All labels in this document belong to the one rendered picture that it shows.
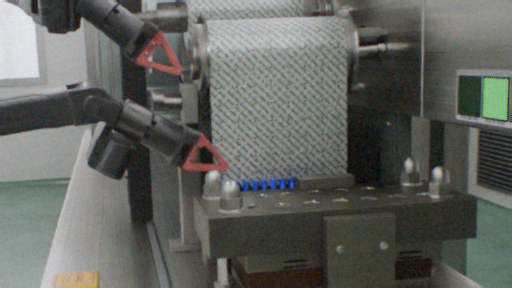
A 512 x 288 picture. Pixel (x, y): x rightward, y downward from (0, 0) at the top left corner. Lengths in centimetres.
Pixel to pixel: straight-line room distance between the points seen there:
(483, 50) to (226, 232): 42
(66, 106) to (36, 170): 575
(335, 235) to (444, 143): 50
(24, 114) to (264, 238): 41
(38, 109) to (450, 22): 62
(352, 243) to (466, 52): 31
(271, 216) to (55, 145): 585
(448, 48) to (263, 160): 34
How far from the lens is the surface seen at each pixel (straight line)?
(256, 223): 92
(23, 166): 677
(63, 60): 664
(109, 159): 105
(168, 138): 105
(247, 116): 109
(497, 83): 90
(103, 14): 111
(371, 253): 96
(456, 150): 139
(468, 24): 97
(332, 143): 114
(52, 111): 102
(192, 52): 110
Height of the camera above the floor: 126
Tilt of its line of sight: 9 degrees down
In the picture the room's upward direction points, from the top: 2 degrees counter-clockwise
